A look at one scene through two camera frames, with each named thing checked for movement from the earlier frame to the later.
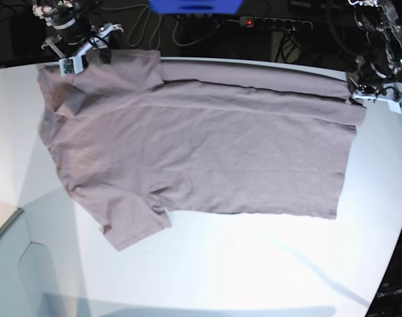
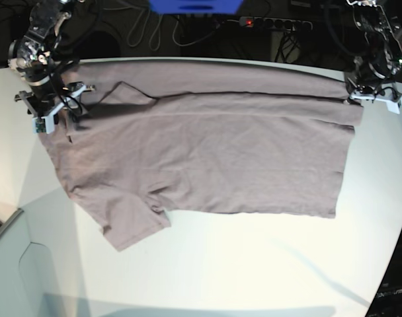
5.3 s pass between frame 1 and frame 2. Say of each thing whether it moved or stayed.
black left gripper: moved
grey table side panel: stayed
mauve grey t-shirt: stayed
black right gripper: stayed
